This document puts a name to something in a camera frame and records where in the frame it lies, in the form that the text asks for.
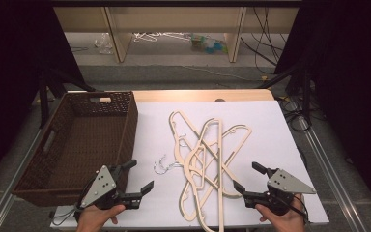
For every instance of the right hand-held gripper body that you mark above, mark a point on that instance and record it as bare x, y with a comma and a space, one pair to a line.
286, 185

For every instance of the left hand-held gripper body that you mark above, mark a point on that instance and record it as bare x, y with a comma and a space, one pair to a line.
99, 188

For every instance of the cream plastic clothes hanger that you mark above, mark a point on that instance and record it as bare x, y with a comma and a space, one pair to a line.
194, 174
220, 209
248, 130

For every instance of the brown woven basket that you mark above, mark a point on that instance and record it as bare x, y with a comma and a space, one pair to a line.
87, 138

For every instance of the pile of cream hangers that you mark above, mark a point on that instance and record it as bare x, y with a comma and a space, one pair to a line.
173, 124

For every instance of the person's left hand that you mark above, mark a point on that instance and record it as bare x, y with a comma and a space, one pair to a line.
96, 219

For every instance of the person's right hand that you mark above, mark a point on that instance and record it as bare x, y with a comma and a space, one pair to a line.
283, 222

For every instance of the white table sheet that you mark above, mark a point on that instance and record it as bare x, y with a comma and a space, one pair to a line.
270, 135

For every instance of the black stand legs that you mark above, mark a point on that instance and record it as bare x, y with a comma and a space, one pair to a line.
304, 93
48, 93

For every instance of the black curtain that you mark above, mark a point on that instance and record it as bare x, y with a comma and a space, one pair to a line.
9, 80
351, 80

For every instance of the clear plastic bag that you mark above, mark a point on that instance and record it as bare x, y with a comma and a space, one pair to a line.
103, 43

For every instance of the white hangers on floor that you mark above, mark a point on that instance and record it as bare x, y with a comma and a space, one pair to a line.
156, 36

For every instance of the colourful plastic bundle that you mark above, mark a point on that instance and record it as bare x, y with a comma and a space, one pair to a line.
209, 44

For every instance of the beige wooden shelf unit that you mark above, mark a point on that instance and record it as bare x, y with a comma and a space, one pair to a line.
174, 19

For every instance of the aluminium floor rail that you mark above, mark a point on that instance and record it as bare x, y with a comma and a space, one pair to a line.
9, 190
331, 180

